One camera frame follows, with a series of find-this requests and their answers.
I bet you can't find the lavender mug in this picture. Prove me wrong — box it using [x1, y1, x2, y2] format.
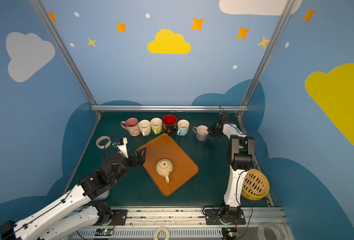
[193, 125, 209, 142]

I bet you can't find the cream white mug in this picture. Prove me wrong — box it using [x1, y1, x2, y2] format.
[139, 120, 152, 136]

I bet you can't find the beige ceramic teapot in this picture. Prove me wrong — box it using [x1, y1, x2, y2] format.
[156, 159, 174, 183]

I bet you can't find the pink ghost mug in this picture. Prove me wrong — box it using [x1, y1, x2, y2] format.
[121, 118, 141, 137]

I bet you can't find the orange plastic tray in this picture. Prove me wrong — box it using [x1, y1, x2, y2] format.
[137, 134, 199, 196]

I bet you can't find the light green mug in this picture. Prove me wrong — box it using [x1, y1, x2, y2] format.
[150, 118, 163, 135]

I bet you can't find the light blue mug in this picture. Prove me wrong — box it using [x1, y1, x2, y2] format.
[177, 120, 190, 136]

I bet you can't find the black skull mug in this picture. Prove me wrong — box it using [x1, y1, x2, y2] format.
[162, 115, 177, 136]

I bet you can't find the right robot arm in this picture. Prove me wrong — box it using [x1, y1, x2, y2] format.
[208, 112, 255, 225]

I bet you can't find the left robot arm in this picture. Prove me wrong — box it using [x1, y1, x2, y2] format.
[0, 148, 147, 240]

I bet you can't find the masking tape roll on table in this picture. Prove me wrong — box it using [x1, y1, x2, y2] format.
[96, 136, 112, 150]

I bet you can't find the grey sponge pad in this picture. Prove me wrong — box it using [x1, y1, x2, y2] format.
[95, 190, 110, 201]

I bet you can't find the yellow plastic basket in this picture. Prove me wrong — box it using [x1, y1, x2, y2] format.
[241, 169, 270, 201]

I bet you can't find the white tape roll front centre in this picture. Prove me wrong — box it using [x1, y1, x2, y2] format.
[154, 227, 170, 240]

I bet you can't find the clear tape roll front right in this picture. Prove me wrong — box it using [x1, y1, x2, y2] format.
[257, 224, 284, 240]

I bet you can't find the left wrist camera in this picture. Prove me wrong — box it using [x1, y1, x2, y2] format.
[112, 137, 129, 158]

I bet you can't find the aluminium frame right post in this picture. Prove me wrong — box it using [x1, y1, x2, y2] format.
[237, 0, 296, 120]

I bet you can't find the aluminium frame post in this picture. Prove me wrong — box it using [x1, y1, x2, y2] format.
[29, 0, 98, 107]
[237, 0, 296, 120]

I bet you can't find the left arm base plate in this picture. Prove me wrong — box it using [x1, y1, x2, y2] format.
[105, 209, 128, 226]

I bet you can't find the aluminium frame back bar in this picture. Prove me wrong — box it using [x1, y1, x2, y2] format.
[91, 105, 248, 112]

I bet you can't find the aluminium front rail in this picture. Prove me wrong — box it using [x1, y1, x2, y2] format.
[60, 207, 294, 240]

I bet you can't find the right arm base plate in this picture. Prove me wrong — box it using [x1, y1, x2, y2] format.
[203, 208, 246, 225]

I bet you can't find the aluminium frame left post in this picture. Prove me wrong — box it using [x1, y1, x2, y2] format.
[29, 0, 98, 107]

